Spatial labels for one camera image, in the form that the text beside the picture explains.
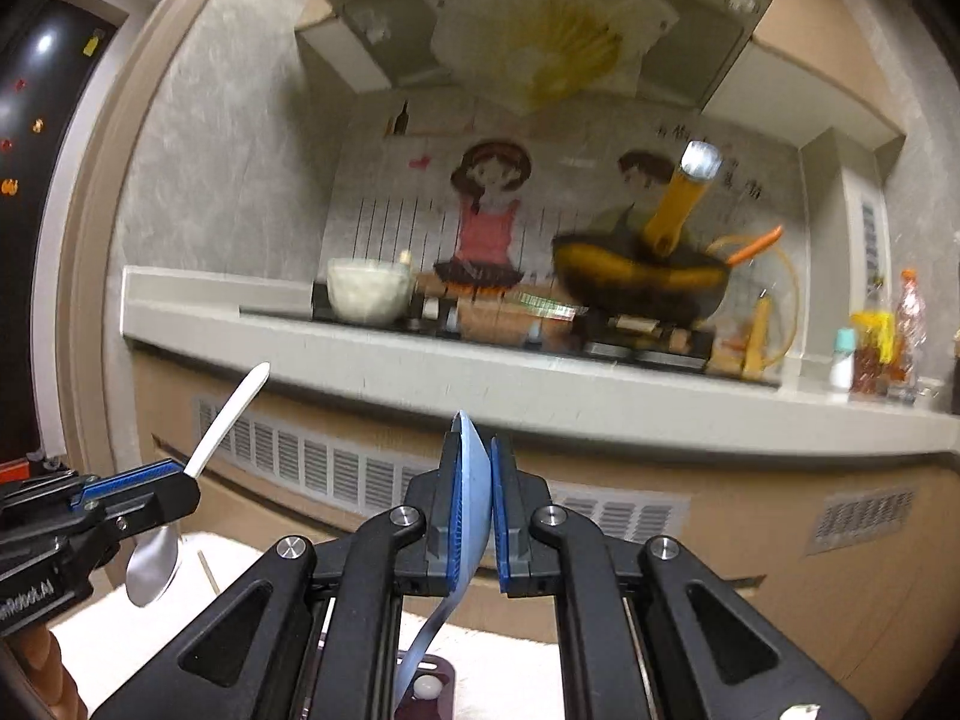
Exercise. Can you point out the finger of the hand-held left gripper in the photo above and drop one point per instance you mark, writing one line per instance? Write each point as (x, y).
(157, 506)
(127, 481)

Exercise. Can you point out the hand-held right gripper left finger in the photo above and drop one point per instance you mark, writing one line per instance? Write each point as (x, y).
(452, 532)

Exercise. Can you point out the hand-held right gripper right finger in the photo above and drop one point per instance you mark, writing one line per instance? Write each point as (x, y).
(501, 555)

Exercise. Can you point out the light blue plastic spoon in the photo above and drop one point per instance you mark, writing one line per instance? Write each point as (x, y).
(472, 495)

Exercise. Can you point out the metal spoon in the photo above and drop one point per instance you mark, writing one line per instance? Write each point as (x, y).
(154, 566)

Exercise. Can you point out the maroon utensil holder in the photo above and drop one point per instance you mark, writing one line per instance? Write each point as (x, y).
(442, 697)

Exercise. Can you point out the person's left hand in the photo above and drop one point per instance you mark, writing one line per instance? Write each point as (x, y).
(37, 679)

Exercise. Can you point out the white towel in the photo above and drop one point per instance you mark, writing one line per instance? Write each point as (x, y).
(232, 562)

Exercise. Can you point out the long grey vent grille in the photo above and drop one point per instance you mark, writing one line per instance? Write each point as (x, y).
(337, 457)

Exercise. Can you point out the grey kitchen counter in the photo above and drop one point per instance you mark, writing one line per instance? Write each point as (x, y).
(525, 390)

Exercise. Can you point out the gas stove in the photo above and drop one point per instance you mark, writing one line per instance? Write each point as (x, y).
(525, 330)

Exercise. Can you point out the wooden cabinet front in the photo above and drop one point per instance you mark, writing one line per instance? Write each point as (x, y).
(750, 600)

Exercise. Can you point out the white bowl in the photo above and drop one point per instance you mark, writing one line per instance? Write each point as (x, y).
(367, 291)

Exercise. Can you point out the black door with magnets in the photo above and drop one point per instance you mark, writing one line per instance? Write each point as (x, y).
(37, 165)

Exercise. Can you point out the small grey vent grille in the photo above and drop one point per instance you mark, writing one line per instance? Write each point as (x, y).
(862, 517)

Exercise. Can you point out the small bottle with teal cap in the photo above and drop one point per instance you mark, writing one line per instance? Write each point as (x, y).
(842, 360)

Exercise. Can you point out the orange spatula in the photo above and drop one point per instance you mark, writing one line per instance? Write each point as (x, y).
(757, 244)

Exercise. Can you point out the bottle with yellow label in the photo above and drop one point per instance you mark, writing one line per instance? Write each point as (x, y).
(874, 352)

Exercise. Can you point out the clear bottle with orange cap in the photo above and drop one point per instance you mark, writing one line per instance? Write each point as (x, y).
(909, 330)

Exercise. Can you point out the range hood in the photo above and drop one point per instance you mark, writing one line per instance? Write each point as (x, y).
(525, 7)

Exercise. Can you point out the cartoon wall poster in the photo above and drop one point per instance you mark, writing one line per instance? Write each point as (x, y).
(420, 195)

